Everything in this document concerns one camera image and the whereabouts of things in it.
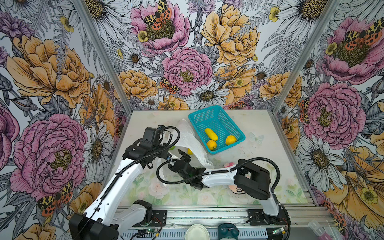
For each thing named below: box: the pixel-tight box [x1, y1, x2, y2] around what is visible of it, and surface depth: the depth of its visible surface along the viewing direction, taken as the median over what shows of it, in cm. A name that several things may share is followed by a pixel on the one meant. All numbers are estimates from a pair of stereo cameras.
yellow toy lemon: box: [225, 135, 237, 146], surface depth 101 cm
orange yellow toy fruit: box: [206, 140, 217, 151], surface depth 98 cm
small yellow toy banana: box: [204, 128, 219, 142], surface depth 105 cm
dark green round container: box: [217, 223, 240, 240], surface depth 65 cm
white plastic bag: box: [168, 119, 215, 169], surface depth 81 cm
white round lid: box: [185, 224, 210, 240], surface depth 71 cm
